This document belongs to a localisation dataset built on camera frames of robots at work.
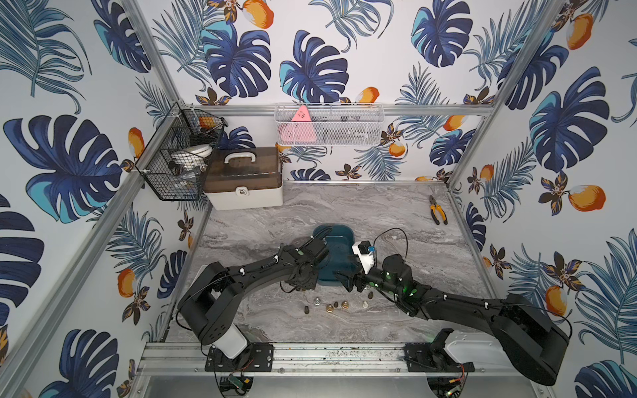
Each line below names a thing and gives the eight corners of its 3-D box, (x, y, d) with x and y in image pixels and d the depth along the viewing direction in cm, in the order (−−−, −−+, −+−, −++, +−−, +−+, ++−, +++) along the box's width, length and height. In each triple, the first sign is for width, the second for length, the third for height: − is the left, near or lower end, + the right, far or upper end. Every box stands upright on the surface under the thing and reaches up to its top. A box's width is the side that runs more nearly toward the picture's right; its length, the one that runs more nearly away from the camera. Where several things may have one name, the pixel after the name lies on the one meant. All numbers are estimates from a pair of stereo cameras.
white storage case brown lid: (216, 214, 112) (198, 179, 95) (228, 179, 126) (214, 143, 109) (282, 214, 112) (275, 179, 95) (286, 179, 126) (281, 143, 109)
